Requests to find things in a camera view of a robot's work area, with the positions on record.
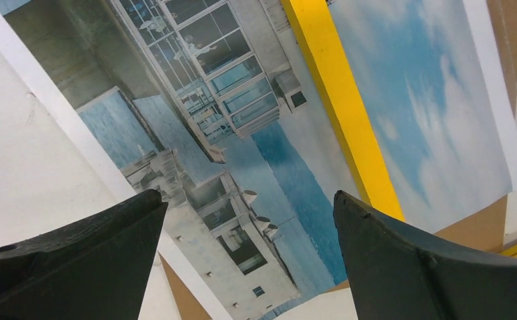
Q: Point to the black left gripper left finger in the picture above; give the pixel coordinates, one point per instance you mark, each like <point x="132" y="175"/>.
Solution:
<point x="95" y="268"/>

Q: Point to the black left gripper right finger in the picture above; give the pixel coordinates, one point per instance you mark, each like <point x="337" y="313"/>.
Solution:
<point x="397" y="271"/>

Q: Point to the yellow wooden picture frame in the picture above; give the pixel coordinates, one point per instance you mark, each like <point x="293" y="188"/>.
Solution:
<point x="416" y="96"/>

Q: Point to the printed building photo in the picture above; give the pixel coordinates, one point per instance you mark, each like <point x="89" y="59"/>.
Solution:
<point x="211" y="104"/>

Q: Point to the brown cardboard backing board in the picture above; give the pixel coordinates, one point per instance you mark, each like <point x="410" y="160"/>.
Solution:
<point x="485" y="230"/>

